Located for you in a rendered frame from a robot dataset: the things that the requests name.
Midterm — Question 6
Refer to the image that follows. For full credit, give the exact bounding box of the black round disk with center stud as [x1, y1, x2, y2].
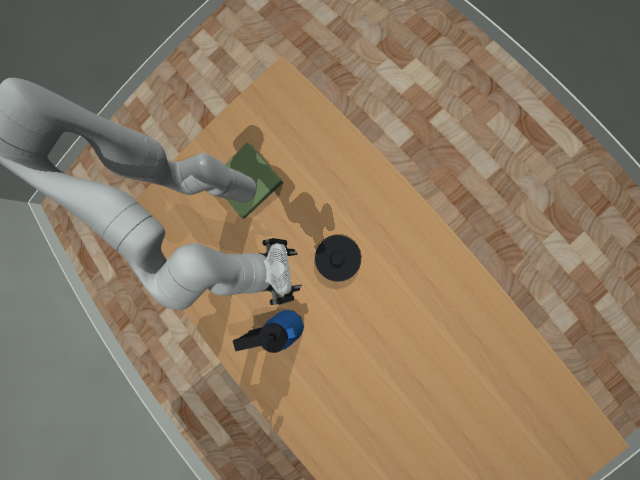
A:
[315, 235, 361, 282]

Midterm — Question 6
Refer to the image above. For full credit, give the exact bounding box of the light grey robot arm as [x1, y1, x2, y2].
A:
[0, 78, 292, 310]

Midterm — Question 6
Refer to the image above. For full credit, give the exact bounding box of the blue kettle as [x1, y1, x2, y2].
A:
[233, 310, 304, 353]

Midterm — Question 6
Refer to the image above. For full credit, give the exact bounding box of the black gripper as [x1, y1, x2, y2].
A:
[259, 238, 302, 305]

